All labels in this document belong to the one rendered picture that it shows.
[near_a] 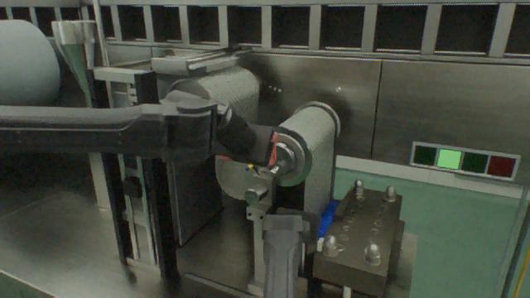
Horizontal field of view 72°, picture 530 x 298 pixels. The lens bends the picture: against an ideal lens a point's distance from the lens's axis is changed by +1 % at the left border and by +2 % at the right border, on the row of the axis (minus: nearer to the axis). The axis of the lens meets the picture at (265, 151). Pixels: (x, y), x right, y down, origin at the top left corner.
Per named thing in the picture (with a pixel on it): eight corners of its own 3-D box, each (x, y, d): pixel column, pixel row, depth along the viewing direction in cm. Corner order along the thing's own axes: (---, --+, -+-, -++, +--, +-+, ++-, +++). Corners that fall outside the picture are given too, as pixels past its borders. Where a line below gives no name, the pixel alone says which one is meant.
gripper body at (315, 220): (317, 245, 80) (308, 248, 73) (275, 233, 84) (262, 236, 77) (322, 216, 80) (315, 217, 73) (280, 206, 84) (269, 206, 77)
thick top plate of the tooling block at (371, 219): (312, 276, 86) (314, 256, 84) (349, 201, 120) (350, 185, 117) (382, 298, 80) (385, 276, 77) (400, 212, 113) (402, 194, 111)
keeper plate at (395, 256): (388, 273, 96) (393, 238, 92) (392, 252, 104) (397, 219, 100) (398, 276, 95) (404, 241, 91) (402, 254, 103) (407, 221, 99)
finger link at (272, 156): (280, 179, 69) (263, 164, 60) (248, 172, 72) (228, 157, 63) (289, 146, 70) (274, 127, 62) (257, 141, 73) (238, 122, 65)
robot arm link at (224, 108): (219, 133, 51) (234, 99, 52) (181, 122, 54) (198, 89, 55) (238, 150, 57) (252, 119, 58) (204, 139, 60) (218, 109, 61)
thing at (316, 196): (301, 247, 89) (305, 181, 82) (327, 204, 109) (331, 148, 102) (303, 248, 89) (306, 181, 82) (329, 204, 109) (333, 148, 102)
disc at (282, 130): (249, 175, 88) (256, 119, 82) (250, 175, 88) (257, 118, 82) (305, 194, 83) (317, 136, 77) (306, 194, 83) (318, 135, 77)
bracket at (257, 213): (247, 289, 92) (244, 181, 81) (257, 273, 97) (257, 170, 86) (264, 295, 90) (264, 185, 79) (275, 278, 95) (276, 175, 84)
